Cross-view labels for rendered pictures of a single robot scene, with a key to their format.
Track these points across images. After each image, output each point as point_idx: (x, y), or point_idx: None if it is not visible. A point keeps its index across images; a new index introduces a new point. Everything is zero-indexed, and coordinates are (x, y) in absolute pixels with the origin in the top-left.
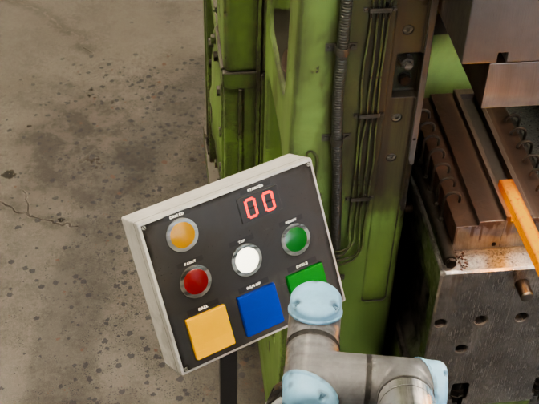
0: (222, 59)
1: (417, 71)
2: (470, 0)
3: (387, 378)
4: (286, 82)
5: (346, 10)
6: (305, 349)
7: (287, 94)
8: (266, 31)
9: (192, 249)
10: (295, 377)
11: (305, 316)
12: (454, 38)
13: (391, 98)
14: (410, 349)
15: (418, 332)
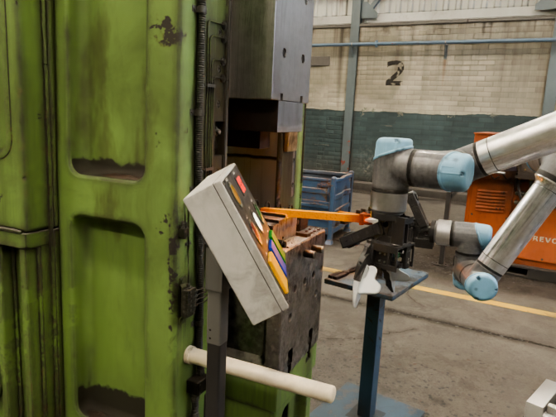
0: (16, 227)
1: (217, 141)
2: (270, 56)
3: (469, 149)
4: (150, 161)
5: (203, 79)
6: (430, 151)
7: (155, 167)
8: (62, 184)
9: (242, 208)
10: (452, 155)
11: (407, 142)
12: (255, 93)
13: (213, 155)
14: (243, 359)
15: (242, 345)
